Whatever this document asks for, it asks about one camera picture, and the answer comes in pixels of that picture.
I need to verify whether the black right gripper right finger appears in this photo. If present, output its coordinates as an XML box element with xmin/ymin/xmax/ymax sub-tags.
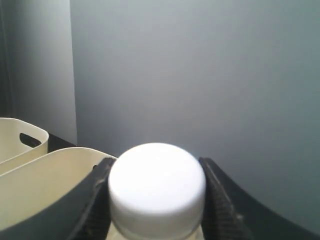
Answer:
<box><xmin>199</xmin><ymin>157</ymin><xmax>320</xmax><ymax>240</ymax></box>

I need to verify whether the clear bottle white cap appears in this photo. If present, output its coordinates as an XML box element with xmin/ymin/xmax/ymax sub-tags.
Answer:
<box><xmin>108</xmin><ymin>142</ymin><xmax>206</xmax><ymax>240</ymax></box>

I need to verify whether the cream bin middle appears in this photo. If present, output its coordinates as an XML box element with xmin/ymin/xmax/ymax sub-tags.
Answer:
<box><xmin>0</xmin><ymin>117</ymin><xmax>49</xmax><ymax>173</ymax></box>

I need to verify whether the cream bin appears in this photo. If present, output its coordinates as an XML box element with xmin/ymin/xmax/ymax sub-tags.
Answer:
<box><xmin>0</xmin><ymin>117</ymin><xmax>49</xmax><ymax>173</ymax></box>
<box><xmin>0</xmin><ymin>147</ymin><xmax>116</xmax><ymax>231</ymax></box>

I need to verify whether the cream bin right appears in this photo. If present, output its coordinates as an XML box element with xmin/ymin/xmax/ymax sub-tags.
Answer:
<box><xmin>0</xmin><ymin>147</ymin><xmax>116</xmax><ymax>231</ymax></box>

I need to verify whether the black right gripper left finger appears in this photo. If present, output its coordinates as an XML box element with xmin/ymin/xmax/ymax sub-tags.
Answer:
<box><xmin>0</xmin><ymin>157</ymin><xmax>115</xmax><ymax>240</ymax></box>

